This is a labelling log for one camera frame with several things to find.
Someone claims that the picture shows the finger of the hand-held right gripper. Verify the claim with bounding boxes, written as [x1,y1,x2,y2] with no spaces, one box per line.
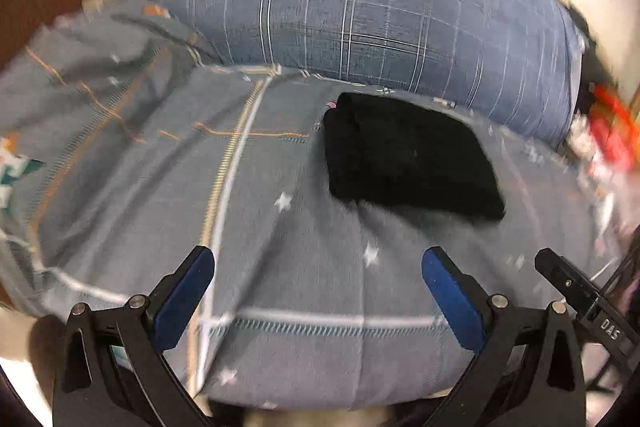
[534,248,640,360]

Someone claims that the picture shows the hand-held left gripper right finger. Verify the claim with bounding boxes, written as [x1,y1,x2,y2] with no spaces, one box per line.
[421,246,586,427]

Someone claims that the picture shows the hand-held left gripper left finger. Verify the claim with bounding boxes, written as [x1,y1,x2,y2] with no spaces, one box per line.
[52,246,216,427]

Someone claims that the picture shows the black pants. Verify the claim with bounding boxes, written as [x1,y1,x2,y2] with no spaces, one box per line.
[322,92,507,222]

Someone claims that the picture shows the grey star print bed sheet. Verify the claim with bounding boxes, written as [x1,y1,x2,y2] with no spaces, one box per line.
[0,0,636,410]

